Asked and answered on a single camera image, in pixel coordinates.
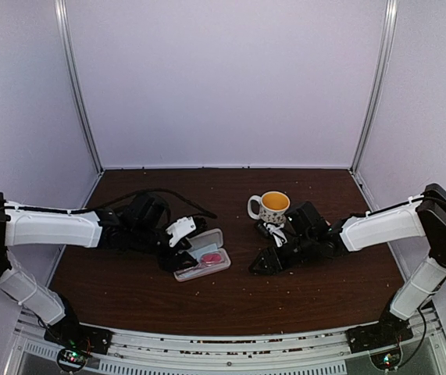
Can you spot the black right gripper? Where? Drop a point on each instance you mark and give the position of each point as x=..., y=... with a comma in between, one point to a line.
x=270, y=269

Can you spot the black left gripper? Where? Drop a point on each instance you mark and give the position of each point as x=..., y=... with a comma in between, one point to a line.
x=173, y=262

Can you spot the light blue cleaning cloth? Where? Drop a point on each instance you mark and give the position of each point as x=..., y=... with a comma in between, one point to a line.
x=199, y=252

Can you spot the rose gold wire glasses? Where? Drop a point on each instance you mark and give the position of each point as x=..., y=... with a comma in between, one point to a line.
x=207, y=260

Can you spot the pink glasses case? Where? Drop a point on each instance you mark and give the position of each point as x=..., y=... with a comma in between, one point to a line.
x=203, y=239

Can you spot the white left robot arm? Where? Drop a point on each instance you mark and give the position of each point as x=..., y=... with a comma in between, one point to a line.
x=144, y=225

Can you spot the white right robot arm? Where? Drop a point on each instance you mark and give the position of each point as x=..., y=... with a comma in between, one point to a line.
x=301, y=234

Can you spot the white floral mug yellow inside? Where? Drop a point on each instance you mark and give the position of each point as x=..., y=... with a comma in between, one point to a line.
x=269, y=207

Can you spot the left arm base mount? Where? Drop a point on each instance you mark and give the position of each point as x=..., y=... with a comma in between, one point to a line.
x=76, y=353

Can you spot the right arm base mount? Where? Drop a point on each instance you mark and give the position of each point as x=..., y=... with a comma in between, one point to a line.
x=382, y=341

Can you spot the aluminium right corner post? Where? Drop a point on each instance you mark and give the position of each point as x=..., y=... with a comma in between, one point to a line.
x=383, y=59

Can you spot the aluminium corner post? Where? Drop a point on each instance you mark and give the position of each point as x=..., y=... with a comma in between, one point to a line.
x=383, y=59
x=76, y=90

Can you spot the aluminium left corner post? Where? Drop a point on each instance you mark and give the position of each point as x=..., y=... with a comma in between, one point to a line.
x=76, y=90

